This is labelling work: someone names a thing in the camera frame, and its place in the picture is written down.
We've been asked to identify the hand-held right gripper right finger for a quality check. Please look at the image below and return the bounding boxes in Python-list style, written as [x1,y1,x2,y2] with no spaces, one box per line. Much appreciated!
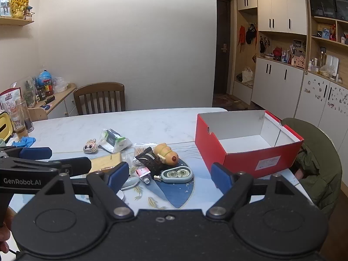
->
[207,162,302,219]

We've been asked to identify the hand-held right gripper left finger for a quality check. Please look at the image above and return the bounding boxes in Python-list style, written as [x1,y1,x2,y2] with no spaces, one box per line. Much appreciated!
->
[41,162,135,220]

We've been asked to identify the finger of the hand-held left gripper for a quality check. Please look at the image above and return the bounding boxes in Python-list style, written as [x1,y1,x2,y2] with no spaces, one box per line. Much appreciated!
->
[56,157,92,177]
[0,146,53,160]

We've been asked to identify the packed bread slice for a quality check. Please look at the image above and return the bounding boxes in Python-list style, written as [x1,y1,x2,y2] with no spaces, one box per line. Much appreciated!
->
[88,152,123,173]

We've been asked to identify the pink and white tube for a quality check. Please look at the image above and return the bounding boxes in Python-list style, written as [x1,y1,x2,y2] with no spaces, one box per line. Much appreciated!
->
[136,168,153,185]

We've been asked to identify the white cardboard box red rim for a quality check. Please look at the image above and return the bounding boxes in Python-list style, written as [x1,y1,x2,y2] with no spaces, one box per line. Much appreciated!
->
[195,110,304,179]

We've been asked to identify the clear small packet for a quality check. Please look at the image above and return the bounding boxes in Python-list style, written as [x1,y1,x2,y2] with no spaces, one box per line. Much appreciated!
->
[154,168,193,182]

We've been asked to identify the person's left hand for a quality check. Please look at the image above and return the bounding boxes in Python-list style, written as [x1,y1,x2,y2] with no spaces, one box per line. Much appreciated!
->
[0,217,11,254]

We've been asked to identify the white oval object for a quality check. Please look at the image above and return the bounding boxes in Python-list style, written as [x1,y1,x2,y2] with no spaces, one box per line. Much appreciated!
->
[121,177,140,191]

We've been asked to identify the blue gloves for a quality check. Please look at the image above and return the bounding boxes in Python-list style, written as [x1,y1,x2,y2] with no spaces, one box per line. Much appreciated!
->
[12,137,36,148]

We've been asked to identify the glass cup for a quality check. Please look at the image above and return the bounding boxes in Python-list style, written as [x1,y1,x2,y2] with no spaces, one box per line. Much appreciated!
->
[11,111,29,139]

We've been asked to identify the dark snack packet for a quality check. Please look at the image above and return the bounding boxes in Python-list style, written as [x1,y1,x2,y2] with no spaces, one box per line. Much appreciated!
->
[134,147,164,176]

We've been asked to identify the clear plastic packet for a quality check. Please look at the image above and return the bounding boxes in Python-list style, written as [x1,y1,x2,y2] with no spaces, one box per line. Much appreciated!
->
[133,142,156,156]

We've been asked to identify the white and green packet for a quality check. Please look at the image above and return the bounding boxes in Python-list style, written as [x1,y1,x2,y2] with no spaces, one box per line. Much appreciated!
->
[97,129,133,153]

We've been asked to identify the small wooden chair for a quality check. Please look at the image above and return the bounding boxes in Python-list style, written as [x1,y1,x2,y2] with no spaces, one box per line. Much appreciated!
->
[27,107,49,121]

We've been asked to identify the tall glass bottle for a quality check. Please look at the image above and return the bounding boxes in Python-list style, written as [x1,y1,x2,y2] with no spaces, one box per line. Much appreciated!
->
[15,98,34,134]

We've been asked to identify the blue printed table mat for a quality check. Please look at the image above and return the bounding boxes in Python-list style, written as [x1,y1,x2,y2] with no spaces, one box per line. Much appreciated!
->
[8,137,316,210]

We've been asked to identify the wooden side cabinet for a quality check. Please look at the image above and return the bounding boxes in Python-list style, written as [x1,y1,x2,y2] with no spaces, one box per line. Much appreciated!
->
[27,83,78,120]

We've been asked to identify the red and white snack bag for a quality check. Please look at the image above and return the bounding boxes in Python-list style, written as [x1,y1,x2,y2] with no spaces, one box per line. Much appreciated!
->
[0,87,23,115]

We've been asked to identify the brown wooden chair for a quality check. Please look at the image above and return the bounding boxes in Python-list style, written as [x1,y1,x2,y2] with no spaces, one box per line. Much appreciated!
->
[73,82,126,116]

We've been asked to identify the clear plastic bag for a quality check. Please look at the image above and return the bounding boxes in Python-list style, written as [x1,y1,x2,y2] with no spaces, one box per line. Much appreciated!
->
[53,76,70,93]

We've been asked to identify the green chair back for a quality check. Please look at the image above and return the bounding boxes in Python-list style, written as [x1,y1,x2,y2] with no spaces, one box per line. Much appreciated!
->
[281,118,343,210]

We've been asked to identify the white tote bag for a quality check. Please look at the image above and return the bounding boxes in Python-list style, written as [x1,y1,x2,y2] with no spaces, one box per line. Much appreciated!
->
[242,67,254,85]

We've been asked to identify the white base cabinet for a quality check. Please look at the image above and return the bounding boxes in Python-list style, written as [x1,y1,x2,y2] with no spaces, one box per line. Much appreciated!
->
[251,57,304,119]

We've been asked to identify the white stickered cabinet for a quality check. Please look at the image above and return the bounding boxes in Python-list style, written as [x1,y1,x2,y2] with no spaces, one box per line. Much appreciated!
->
[295,72,348,142]

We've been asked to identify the dark door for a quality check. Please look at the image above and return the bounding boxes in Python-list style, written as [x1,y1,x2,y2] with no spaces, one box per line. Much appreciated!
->
[213,0,236,96]

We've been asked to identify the pink box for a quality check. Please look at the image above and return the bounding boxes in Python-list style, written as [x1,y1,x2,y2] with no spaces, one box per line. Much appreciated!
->
[292,56,306,69]

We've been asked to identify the orange garment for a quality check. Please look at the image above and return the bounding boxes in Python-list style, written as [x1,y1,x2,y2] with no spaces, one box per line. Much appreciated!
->
[237,26,246,52]

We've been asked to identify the golden ornament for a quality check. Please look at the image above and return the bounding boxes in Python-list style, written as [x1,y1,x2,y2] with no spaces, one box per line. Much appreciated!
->
[10,0,30,19]

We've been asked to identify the white container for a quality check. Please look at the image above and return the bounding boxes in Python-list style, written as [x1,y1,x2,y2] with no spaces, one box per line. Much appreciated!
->
[326,54,340,73]

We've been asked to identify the small plush keychain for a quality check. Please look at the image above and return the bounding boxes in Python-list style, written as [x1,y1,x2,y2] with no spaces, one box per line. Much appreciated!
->
[83,139,98,153]

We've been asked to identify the wooden wall shelf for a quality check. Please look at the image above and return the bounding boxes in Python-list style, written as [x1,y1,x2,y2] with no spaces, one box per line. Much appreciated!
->
[0,16,35,27]

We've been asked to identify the small photo frame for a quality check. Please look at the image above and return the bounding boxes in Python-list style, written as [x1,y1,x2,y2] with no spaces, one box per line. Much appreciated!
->
[0,0,12,17]

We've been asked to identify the white wall cabinet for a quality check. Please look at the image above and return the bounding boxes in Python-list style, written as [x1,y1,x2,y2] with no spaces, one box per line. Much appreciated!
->
[236,0,308,36]

